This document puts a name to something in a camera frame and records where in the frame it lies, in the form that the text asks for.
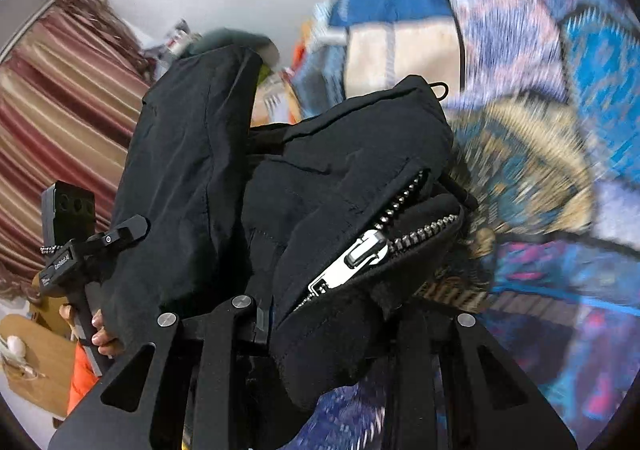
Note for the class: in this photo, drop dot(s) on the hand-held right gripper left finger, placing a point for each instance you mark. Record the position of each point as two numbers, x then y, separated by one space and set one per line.
240 325

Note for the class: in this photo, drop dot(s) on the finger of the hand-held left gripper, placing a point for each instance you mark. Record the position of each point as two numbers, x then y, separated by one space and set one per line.
122 230

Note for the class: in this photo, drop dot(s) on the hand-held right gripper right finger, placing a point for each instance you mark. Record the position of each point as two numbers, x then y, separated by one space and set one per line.
462 340

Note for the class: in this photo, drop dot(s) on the black zip jacket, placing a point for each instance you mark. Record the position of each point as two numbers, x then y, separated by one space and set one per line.
200 155

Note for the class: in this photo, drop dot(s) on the person's left forearm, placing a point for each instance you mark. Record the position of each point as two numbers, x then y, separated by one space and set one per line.
82 380

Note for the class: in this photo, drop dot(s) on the person's left hand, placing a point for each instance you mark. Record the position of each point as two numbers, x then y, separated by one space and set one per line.
104 337

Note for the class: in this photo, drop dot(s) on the red striped curtain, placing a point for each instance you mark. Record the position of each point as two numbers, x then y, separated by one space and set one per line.
55 100

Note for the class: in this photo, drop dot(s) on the wooden table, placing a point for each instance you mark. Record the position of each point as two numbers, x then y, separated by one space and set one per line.
42 370

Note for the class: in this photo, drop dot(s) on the blue printed quilt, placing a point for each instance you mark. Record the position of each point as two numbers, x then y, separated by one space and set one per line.
565 130

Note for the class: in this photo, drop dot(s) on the plush colour-block blanket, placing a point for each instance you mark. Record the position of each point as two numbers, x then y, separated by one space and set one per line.
400 45

